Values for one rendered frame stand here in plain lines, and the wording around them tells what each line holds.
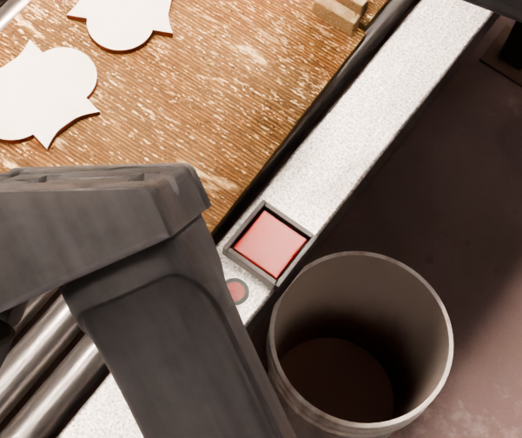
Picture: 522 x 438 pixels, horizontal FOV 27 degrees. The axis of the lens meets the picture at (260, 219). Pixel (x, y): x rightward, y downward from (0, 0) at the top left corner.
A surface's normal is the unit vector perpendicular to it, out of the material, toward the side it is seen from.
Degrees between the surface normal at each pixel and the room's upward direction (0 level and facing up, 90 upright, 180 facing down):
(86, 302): 41
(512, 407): 0
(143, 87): 0
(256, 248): 0
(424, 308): 87
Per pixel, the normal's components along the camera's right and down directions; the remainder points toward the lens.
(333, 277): 0.22, 0.87
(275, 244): 0.08, -0.43
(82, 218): -0.18, 0.18
